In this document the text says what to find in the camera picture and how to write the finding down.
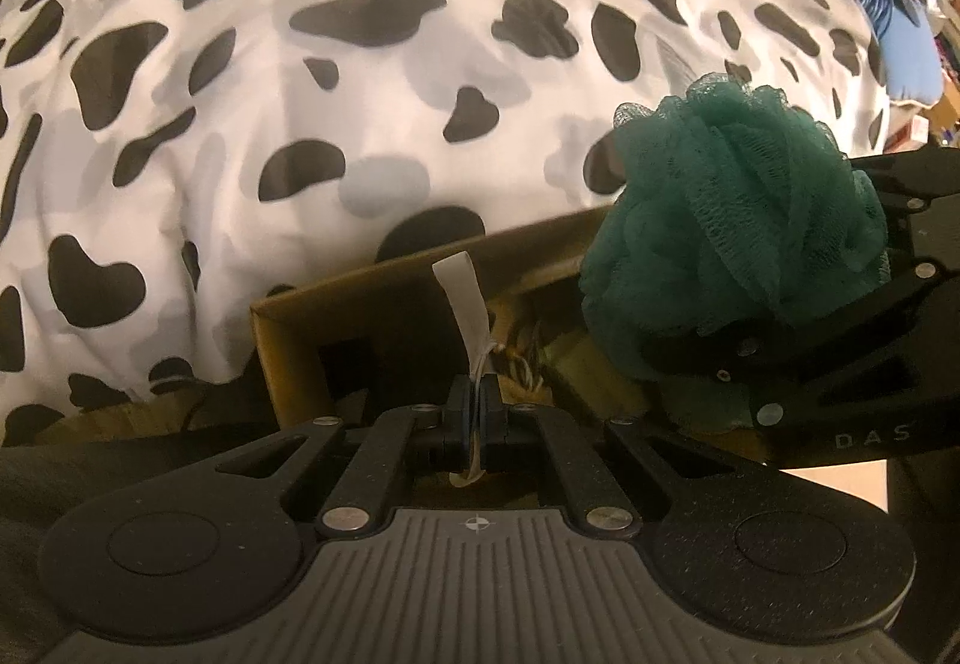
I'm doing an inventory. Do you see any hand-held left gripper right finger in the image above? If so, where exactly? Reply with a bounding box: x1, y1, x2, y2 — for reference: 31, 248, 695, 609
478, 371, 743, 537

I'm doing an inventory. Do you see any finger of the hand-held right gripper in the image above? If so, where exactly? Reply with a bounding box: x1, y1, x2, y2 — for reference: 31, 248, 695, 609
847, 146, 960, 268
637, 263, 960, 426

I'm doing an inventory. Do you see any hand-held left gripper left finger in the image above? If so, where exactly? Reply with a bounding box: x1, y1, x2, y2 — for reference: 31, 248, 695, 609
216, 374, 479, 537

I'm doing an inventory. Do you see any white ribbon tag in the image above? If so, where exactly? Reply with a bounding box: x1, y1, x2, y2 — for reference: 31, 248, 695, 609
433, 251, 500, 489

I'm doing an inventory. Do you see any brown cardboard box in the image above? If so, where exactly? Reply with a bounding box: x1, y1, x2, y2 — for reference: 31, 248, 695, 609
249, 205, 773, 466

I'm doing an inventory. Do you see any teal bath loofah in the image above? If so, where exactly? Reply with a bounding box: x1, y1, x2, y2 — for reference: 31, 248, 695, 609
580, 73, 893, 429

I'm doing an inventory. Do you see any blue ribbed plush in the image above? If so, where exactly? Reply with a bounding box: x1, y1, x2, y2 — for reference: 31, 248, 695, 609
844, 0, 944, 108

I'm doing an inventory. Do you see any cow print blanket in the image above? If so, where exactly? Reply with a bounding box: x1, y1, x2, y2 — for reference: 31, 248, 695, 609
0, 0, 901, 444

